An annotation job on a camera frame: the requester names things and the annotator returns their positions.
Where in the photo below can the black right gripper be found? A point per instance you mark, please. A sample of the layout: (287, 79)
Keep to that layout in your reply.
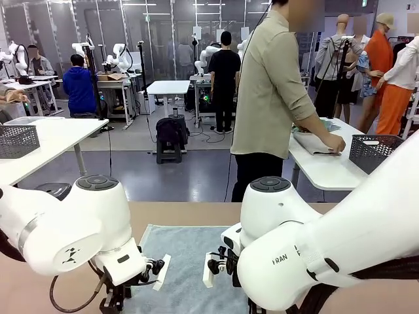
(254, 309)

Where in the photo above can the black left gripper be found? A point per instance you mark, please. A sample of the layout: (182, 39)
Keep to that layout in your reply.
(113, 302)

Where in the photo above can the light blue towel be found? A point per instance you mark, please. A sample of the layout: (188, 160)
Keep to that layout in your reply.
(183, 248)

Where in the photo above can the sage green towel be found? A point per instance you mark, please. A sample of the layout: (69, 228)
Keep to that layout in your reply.
(330, 126)

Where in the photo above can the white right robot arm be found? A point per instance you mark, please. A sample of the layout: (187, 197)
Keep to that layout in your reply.
(327, 235)

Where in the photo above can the person's right forearm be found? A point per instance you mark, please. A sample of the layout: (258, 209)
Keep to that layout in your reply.
(311, 129)

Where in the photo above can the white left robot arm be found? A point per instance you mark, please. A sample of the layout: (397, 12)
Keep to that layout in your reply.
(65, 222)

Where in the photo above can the grey plastic lattice basket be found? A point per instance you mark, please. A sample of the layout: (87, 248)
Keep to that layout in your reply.
(19, 140)

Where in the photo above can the person's right hand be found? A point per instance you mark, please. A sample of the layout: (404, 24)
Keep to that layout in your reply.
(334, 144)

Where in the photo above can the bare bystander hand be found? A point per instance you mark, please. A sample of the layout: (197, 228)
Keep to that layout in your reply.
(18, 97)

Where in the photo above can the white table with rounded corners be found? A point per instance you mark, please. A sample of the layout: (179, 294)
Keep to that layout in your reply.
(324, 170)

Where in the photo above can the grey step stool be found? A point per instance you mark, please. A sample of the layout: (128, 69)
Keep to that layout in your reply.
(170, 153)

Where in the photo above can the white table with grey leg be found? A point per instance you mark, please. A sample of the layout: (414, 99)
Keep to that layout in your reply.
(65, 131)

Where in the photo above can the black backpack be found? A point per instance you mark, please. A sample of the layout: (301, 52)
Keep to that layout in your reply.
(170, 131)

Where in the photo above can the clear plastic bin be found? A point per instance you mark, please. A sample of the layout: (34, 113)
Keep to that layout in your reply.
(19, 120)

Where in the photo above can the person in beige shirt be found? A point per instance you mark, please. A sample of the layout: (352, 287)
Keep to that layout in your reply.
(268, 98)

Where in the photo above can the person in blue hoodie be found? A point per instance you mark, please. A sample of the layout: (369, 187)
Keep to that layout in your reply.
(80, 88)

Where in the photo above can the grey background workbench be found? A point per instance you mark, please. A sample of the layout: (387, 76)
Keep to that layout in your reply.
(114, 85)

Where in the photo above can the small white standing desk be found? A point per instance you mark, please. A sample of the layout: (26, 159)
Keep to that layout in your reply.
(168, 87)

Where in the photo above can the cardboard box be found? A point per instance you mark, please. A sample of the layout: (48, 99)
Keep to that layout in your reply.
(109, 77)

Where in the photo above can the long white background table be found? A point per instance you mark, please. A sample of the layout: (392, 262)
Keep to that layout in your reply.
(36, 85)

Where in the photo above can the thin black pole stand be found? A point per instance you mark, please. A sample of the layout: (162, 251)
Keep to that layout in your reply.
(142, 72)

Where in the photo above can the person in black clothes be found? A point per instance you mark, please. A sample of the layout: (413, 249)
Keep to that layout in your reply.
(224, 68)

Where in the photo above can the mannequin in orange trousers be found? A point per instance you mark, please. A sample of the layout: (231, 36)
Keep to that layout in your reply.
(393, 108)

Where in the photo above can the seated person in grey jacket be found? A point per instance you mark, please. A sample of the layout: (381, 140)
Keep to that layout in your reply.
(41, 67)

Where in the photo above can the figure in blue patterned dress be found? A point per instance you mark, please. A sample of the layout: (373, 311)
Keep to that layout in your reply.
(366, 75)

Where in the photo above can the black tripod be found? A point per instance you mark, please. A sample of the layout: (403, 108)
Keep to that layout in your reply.
(342, 62)

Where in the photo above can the mannequin in grey shirt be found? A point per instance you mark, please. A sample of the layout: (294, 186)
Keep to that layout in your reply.
(329, 55)

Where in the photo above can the mannequin in orange vest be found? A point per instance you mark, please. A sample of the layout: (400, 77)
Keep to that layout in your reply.
(379, 59)

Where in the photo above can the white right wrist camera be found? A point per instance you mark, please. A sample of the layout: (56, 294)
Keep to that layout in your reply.
(209, 269)

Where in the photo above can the tall black camera stand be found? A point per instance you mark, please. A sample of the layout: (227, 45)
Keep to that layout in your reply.
(93, 81)

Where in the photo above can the metal frame robot workbench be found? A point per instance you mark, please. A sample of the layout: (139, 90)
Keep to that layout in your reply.
(201, 80)

